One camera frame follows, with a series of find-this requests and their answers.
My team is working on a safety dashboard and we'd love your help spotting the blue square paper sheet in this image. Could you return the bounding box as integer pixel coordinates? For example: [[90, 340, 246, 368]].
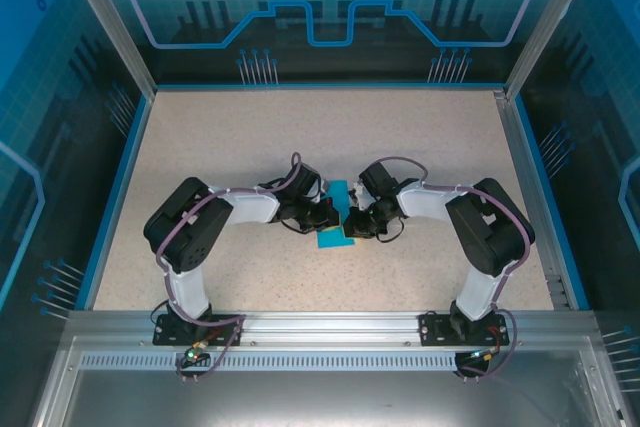
[[315, 179, 357, 251]]

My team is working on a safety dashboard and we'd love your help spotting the metal sheet panel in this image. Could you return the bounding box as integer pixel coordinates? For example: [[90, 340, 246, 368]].
[[29, 336, 629, 427]]

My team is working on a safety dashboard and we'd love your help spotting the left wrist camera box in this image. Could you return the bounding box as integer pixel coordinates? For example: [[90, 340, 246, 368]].
[[308, 177, 334, 204]]

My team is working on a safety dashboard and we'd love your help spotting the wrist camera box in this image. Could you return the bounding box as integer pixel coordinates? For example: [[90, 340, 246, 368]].
[[308, 177, 334, 204], [349, 185, 372, 209]]

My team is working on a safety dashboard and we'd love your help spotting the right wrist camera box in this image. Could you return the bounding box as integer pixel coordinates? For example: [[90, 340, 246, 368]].
[[349, 185, 372, 209]]

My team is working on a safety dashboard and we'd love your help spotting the aluminium mounting rail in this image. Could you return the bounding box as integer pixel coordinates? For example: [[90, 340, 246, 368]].
[[67, 310, 599, 348]]

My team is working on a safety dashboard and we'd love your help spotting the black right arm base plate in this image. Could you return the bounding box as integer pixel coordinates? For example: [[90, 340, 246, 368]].
[[418, 311, 511, 348]]

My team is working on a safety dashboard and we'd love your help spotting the slotted grey cable duct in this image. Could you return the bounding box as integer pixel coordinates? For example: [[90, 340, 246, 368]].
[[79, 354, 459, 372]]

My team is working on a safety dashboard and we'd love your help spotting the aluminium side rail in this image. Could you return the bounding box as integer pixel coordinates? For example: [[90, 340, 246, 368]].
[[492, 89, 576, 311]]

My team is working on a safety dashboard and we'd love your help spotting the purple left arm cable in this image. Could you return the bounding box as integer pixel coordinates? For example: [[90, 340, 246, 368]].
[[156, 151, 303, 383]]

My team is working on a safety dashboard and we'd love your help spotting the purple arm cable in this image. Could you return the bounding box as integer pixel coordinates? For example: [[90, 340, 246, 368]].
[[156, 151, 303, 383], [374, 155, 532, 382]]

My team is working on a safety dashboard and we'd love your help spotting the brass cable connector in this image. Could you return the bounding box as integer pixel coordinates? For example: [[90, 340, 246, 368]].
[[467, 345, 503, 362], [183, 339, 221, 366]]

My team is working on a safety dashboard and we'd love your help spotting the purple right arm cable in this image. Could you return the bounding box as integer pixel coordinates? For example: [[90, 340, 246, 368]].
[[374, 155, 532, 382]]

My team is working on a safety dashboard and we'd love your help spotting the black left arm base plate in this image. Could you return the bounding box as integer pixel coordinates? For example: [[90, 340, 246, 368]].
[[152, 314, 245, 347]]

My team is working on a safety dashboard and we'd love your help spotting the aluminium frame post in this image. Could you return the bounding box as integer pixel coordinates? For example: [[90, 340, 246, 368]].
[[54, 0, 159, 98], [502, 0, 604, 101]]

